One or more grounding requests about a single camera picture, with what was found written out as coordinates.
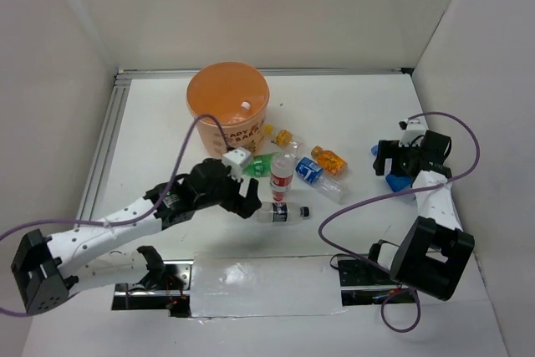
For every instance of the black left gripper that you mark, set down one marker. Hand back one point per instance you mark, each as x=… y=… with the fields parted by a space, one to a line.
x=252 y=201

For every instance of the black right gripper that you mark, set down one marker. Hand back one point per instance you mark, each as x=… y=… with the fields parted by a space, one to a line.
x=391 y=149

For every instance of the clear bottle black cap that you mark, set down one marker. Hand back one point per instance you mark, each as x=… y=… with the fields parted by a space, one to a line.
x=282 y=213

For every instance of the green plastic soda bottle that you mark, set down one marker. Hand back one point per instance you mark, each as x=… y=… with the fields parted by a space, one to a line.
x=260 y=165

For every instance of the clear bottle blue cap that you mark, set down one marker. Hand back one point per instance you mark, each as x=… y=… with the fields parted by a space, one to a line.
x=397 y=181

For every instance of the clear bottle red label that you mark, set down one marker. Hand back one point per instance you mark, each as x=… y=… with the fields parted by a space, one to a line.
x=281 y=175

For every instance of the orange juice bottle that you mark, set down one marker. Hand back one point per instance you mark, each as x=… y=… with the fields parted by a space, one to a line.
x=329 y=161

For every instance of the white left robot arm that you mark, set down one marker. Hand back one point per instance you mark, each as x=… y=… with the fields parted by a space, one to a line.
x=50 y=270

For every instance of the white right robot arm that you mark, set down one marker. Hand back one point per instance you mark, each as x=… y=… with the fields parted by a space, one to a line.
x=434 y=253

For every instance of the white-capped bottle inside bin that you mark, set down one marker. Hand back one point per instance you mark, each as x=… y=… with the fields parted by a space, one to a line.
x=241 y=112

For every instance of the orange capybara plastic bin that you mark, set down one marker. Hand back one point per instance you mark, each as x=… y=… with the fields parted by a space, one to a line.
x=217 y=90

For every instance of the clear bottle blue label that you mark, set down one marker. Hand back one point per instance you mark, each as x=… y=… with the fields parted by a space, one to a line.
x=315 y=176

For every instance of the clear bottle yellow cap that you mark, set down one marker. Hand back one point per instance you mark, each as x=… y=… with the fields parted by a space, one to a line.
x=284 y=139

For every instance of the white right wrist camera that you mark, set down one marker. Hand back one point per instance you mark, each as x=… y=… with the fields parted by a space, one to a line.
x=411 y=130

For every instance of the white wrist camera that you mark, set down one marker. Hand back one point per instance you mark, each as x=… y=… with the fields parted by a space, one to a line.
x=238 y=160
x=411 y=130

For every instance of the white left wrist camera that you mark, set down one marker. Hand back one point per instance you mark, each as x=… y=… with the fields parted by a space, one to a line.
x=238 y=160

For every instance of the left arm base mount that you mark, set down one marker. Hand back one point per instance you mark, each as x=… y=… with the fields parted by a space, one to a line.
x=165 y=286

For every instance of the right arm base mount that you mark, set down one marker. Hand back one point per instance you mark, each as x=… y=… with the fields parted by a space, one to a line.
x=361 y=284

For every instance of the aluminium frame rail left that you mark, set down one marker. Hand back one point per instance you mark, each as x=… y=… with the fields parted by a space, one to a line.
x=105 y=149

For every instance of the aluminium frame rail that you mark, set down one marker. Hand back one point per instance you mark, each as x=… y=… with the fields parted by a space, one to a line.
x=105 y=149
x=186 y=73

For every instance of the aluminium frame rail back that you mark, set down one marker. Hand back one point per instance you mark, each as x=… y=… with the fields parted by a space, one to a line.
x=186 y=73

